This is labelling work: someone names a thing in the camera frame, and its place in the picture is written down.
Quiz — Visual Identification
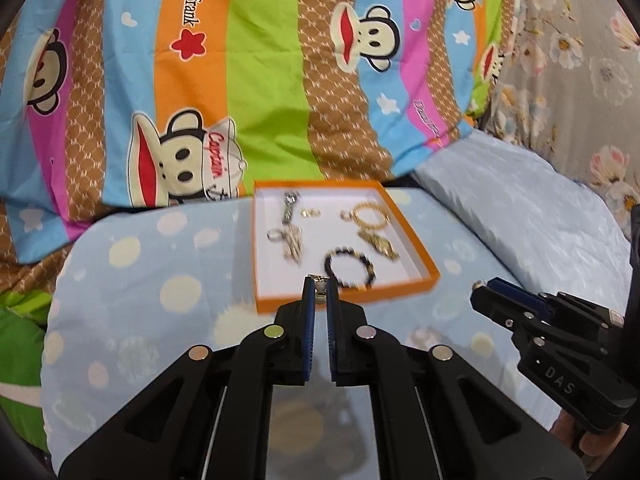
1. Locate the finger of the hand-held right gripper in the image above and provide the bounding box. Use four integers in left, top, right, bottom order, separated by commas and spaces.
469, 282, 541, 334
487, 277, 546, 319

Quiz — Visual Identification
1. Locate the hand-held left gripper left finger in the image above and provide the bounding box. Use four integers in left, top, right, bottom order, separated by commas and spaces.
59, 275, 317, 480

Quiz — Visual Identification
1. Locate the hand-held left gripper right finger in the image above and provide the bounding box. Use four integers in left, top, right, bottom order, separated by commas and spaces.
325, 279, 587, 480

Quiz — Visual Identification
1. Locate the gold ring with small stones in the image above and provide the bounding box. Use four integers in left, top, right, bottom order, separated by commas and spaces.
306, 274, 331, 302

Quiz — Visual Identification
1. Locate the black bead bracelet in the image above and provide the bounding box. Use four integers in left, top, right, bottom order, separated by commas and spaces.
324, 249, 377, 291

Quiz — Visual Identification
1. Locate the orange cardboard box tray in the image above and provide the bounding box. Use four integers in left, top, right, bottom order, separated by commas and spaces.
251, 179, 442, 317

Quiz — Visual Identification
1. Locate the gold wristwatch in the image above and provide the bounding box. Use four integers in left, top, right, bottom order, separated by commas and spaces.
357, 229, 401, 262

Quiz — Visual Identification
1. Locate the person's right hand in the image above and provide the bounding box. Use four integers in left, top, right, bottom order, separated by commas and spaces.
557, 405, 603, 468

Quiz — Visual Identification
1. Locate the pale blue pillow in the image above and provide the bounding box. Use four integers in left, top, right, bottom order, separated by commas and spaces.
412, 127, 636, 281

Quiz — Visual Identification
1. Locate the dark cloth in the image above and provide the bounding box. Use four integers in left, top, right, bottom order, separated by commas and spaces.
627, 205, 640, 271

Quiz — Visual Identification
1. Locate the blue polka dot bed sheet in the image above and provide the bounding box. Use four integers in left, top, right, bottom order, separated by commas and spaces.
40, 187, 626, 480

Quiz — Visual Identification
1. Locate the grey floral cloth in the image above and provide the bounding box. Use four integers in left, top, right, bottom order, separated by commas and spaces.
475, 0, 640, 241

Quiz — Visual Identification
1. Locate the colourful cartoon monkey blanket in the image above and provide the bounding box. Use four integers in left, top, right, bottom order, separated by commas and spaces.
0, 0, 521, 266

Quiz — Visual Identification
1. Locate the green cloth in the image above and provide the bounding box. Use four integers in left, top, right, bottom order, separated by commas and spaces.
0, 287, 56, 456

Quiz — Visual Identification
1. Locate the gold chain bangle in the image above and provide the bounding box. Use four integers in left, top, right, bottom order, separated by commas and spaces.
350, 201, 391, 231

